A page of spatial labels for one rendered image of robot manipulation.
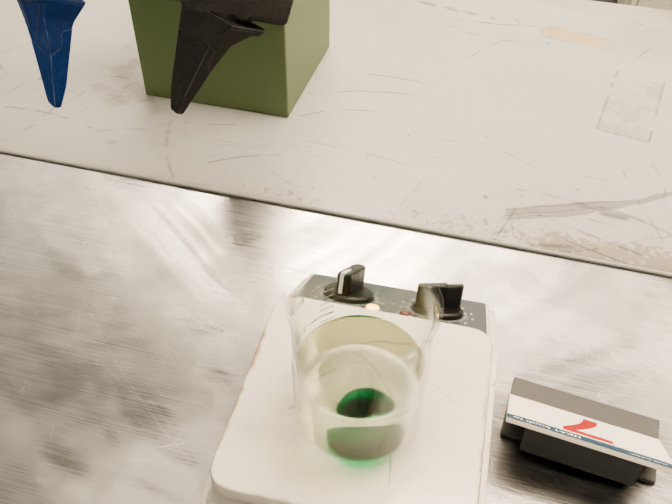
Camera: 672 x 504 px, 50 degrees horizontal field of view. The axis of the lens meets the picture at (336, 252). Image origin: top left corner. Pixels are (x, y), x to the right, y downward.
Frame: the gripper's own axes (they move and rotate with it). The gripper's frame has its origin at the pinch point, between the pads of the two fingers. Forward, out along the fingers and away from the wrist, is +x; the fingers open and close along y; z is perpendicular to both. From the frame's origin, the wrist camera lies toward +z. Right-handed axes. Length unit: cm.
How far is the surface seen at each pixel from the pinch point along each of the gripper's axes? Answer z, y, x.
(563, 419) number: 28.8, 15.1, 10.0
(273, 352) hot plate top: 18.9, 0.2, 8.9
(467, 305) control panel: 20.0, 15.3, 7.8
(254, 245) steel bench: 3.2, 11.6, 12.8
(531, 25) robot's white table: -8, 54, -7
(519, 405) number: 26.6, 14.0, 10.4
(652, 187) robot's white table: 18.6, 39.9, 0.7
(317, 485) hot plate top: 26.1, -2.3, 10.3
